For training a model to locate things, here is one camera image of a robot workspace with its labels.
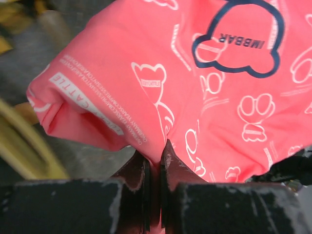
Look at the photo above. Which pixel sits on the yellow plaid shirt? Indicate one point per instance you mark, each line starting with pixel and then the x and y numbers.
pixel 16 16

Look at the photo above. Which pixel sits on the pink bear print garment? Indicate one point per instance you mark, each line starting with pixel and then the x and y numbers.
pixel 227 82

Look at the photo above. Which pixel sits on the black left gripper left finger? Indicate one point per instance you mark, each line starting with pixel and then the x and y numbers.
pixel 129 197

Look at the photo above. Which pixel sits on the yellow suitcase with black lining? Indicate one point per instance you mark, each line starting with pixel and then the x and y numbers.
pixel 23 148

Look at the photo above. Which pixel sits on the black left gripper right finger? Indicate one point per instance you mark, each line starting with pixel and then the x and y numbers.
pixel 175 177

